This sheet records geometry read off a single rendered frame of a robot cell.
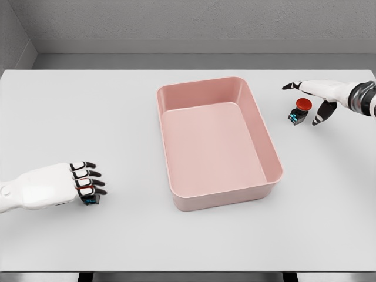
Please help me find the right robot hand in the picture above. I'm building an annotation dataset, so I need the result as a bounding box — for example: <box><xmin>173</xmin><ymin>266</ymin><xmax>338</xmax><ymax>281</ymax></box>
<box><xmin>281</xmin><ymin>79</ymin><xmax>352</xmax><ymax>126</ymax></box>

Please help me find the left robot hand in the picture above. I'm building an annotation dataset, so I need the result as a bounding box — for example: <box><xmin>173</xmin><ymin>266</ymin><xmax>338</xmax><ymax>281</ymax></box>
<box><xmin>19</xmin><ymin>160</ymin><xmax>108</xmax><ymax>210</ymax></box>

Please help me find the red button industrial switch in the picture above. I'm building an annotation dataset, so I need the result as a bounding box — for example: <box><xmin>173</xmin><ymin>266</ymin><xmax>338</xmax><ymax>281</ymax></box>
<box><xmin>287</xmin><ymin>98</ymin><xmax>313</xmax><ymax>127</ymax></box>
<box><xmin>76</xmin><ymin>177</ymin><xmax>101</xmax><ymax>207</ymax></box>

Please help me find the pink rectangular basket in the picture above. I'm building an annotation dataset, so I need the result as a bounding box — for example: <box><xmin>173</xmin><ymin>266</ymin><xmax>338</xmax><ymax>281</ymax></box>
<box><xmin>156</xmin><ymin>76</ymin><xmax>284</xmax><ymax>212</ymax></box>

